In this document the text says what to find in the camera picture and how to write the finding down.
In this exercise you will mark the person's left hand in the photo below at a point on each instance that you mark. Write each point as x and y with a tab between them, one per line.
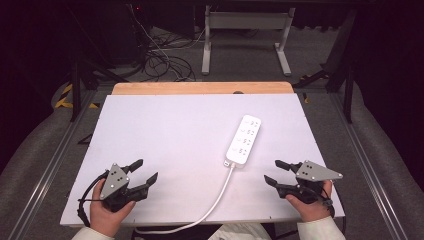
106	220

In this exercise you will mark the aluminium floor rail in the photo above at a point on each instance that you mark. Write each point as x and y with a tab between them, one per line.
370	173
50	173

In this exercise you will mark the white metal table frame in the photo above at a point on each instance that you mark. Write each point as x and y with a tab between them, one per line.
246	20

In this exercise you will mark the person's right hand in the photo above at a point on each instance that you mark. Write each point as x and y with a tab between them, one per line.
313	211

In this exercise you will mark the person's light clothing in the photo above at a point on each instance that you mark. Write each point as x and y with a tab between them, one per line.
240	232

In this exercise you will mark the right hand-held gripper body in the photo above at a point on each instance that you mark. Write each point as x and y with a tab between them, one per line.
313	173

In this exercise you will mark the black metal stand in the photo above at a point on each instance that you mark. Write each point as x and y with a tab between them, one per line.
348	83
76	86

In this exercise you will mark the black equipment box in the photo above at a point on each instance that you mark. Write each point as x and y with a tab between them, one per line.
128	33

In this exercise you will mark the white power strip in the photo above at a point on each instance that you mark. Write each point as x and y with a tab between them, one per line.
243	140

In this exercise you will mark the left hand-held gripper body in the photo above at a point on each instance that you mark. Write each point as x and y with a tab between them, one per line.
115	181

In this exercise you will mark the yellow black hazard tape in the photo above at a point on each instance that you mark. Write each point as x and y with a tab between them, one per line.
65	98

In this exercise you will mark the white table board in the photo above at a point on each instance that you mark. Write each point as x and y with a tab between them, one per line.
173	143

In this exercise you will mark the wooden table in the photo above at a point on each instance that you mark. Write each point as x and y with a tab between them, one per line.
200	88

